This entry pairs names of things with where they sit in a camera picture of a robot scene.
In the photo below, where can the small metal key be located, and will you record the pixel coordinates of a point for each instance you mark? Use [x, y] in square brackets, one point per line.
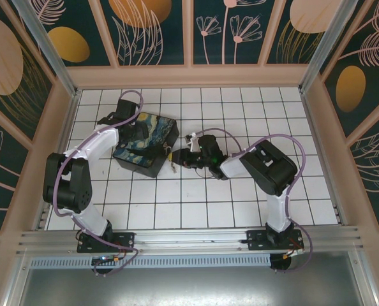
[173, 168]

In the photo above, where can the silver padlock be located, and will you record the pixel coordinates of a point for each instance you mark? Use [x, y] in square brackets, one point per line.
[168, 152]

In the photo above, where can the black box starry night lid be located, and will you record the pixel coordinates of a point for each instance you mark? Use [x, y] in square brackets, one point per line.
[157, 127]

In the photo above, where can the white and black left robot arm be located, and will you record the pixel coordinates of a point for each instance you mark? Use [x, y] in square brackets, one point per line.
[93, 146]

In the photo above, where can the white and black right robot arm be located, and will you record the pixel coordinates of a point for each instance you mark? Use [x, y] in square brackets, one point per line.
[279, 210]

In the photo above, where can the beige circle gold lines panel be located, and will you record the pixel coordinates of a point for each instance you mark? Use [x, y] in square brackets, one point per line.
[23, 79]
[291, 41]

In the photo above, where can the grey sheet metal panel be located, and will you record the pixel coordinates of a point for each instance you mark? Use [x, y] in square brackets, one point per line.
[189, 287]

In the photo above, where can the feather and orange oval panel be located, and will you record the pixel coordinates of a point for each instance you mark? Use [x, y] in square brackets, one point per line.
[350, 89]

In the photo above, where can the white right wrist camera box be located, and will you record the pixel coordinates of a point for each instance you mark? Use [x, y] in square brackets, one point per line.
[194, 143]

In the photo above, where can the orange circle leaf wall panel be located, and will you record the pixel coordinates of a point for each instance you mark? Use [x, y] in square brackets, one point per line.
[138, 38]

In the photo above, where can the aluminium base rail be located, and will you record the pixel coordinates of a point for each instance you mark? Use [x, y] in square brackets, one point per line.
[189, 242]

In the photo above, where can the orange oval wall panel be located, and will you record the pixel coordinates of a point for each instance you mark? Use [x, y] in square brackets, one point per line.
[69, 44]

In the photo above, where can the aluminium corner post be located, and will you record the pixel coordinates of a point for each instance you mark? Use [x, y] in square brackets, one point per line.
[320, 54]
[49, 54]

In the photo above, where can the pink flowers wall panel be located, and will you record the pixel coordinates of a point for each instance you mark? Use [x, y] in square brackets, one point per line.
[227, 48]

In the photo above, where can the single flower wall panel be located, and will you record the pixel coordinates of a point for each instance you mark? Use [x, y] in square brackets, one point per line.
[1, 178]

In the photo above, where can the white feather wall panel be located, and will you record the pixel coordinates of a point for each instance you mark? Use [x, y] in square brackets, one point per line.
[377, 165]

